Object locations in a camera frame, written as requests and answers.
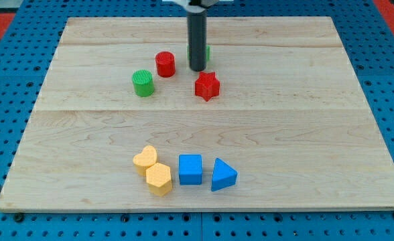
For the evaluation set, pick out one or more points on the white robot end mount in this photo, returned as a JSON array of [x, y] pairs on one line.
[[196, 5]]

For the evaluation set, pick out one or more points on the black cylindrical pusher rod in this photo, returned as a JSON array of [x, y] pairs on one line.
[[196, 24]]

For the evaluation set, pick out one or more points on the red star block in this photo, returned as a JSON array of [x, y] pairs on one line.
[[207, 86]]

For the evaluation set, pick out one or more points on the green block behind rod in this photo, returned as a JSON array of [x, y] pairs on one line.
[[207, 53]]

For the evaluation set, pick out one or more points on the red cylinder block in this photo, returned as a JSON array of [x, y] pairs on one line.
[[165, 64]]

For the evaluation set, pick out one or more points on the green cylinder block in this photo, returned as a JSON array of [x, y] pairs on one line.
[[143, 83]]

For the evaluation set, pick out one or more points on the wooden board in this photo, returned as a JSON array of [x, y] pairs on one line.
[[291, 119]]

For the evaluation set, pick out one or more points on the blue cube block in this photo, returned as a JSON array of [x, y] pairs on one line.
[[190, 169]]

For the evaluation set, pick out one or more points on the yellow heart block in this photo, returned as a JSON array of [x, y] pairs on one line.
[[145, 159]]

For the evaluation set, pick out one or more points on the blue triangle block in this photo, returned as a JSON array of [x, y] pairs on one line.
[[223, 175]]

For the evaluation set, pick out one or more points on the yellow hexagon block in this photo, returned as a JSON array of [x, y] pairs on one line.
[[159, 179]]

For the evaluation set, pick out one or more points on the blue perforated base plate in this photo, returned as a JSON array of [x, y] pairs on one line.
[[26, 51]]

